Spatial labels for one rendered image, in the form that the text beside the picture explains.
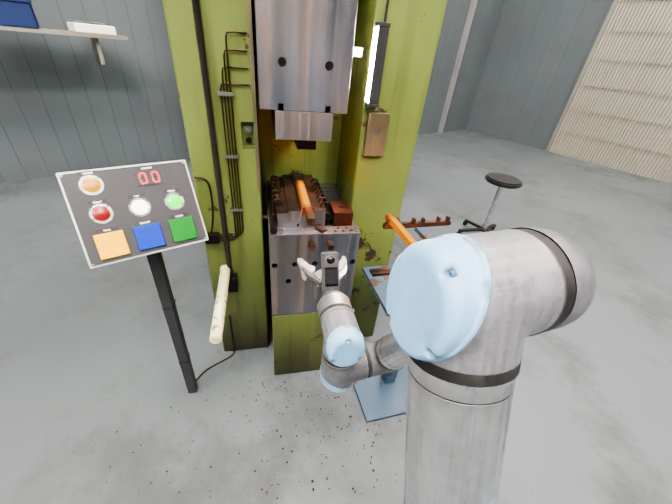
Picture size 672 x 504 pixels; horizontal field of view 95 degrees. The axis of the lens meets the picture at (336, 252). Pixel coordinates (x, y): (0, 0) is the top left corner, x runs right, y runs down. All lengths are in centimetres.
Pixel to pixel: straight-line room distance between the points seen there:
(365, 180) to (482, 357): 119
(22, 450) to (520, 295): 202
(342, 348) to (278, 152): 119
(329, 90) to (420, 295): 95
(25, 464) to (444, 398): 187
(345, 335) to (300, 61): 84
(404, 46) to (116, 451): 204
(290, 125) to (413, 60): 54
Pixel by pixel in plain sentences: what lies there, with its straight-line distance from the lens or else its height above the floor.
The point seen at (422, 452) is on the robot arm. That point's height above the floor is 120.
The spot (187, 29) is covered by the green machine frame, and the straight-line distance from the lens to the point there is 129.
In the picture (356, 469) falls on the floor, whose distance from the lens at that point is 169.
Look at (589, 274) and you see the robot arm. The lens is 39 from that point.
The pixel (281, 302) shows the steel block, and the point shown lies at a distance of 147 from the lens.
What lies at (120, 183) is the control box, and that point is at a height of 116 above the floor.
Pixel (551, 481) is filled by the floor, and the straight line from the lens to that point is 201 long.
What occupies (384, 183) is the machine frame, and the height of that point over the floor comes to 106.
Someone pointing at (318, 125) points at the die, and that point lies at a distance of 118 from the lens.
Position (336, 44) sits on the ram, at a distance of 116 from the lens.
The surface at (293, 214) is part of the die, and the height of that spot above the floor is 98.
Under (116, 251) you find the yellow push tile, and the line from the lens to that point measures 114.
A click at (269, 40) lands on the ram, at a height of 156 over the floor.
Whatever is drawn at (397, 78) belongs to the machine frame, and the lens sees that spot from 138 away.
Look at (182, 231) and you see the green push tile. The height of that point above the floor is 100.
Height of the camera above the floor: 156
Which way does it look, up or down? 33 degrees down
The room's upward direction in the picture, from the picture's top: 6 degrees clockwise
